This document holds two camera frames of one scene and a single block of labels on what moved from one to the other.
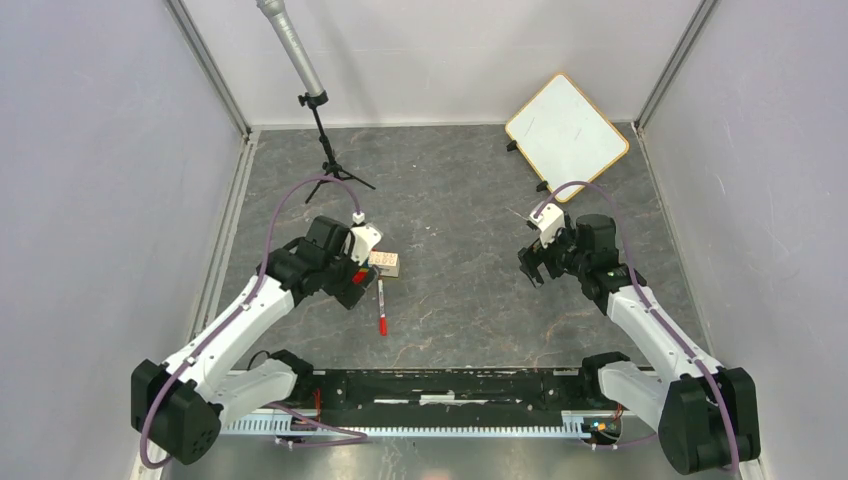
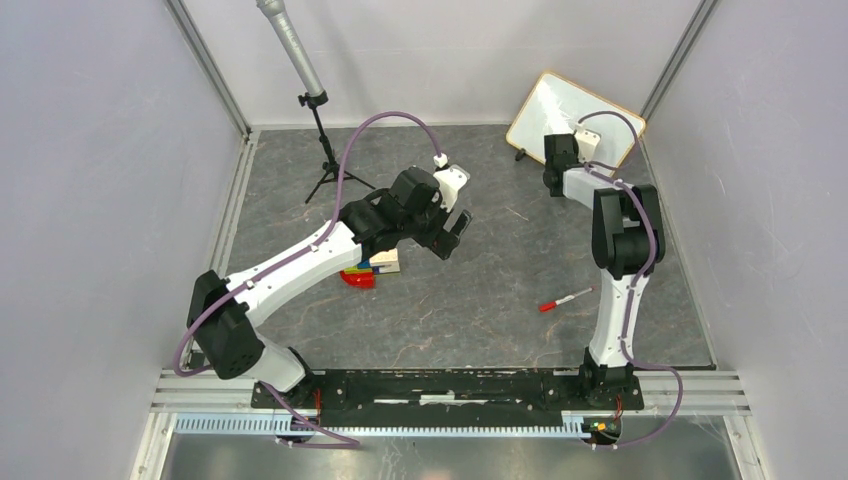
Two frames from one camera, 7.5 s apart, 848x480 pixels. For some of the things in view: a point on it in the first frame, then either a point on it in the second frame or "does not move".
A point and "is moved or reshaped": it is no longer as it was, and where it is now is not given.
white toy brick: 387,261 does not move
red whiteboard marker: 382,311 -> 548,306
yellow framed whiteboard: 565,137 is moved or reshaped
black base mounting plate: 443,396 does not move
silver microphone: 276,12 does not move
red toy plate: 359,277 does not move
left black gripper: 347,292 -> 440,241
